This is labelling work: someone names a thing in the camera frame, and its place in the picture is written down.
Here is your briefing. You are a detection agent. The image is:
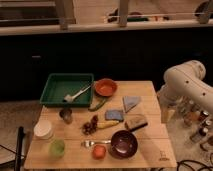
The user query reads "small metal cup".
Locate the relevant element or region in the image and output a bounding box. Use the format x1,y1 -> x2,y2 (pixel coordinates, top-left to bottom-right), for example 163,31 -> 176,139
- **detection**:
59,108 -> 72,124

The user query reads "dark purple bowl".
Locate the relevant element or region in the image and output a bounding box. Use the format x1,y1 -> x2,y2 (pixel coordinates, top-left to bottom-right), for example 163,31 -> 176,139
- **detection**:
109,130 -> 138,159

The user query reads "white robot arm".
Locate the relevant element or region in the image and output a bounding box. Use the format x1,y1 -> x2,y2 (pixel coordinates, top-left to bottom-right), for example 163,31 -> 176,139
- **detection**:
158,60 -> 213,114

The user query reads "green plastic cup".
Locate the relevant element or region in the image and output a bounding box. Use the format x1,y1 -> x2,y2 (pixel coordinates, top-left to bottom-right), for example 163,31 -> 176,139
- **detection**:
49,139 -> 65,157

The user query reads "orange tomato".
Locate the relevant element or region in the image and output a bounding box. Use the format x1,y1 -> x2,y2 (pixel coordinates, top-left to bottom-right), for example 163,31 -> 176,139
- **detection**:
92,145 -> 106,159

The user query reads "yellow corn cob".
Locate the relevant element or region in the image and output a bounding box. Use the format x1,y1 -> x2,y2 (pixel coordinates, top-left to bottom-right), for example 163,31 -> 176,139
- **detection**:
97,121 -> 119,129

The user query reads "orange bowl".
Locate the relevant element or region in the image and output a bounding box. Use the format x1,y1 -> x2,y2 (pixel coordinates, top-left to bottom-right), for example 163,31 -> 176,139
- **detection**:
94,78 -> 117,97

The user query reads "silver fork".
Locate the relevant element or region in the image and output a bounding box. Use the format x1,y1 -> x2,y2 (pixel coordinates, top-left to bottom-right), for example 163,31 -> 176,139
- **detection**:
81,140 -> 111,148

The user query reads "blue sponge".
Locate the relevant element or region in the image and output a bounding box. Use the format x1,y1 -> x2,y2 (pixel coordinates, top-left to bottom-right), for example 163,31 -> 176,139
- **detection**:
105,110 -> 124,122

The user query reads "light blue towel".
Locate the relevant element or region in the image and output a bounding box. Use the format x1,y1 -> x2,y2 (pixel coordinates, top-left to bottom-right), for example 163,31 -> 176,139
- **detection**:
123,96 -> 141,112

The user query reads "bunch of dark grapes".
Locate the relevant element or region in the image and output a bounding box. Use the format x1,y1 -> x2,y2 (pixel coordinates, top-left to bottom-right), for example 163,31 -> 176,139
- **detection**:
82,115 -> 98,135

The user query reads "black chair frame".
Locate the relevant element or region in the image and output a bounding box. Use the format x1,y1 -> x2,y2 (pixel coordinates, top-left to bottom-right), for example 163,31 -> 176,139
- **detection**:
0,125 -> 26,171

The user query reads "green plastic tray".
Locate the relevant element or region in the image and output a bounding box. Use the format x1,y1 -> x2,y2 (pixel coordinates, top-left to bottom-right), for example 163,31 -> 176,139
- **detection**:
40,73 -> 94,108

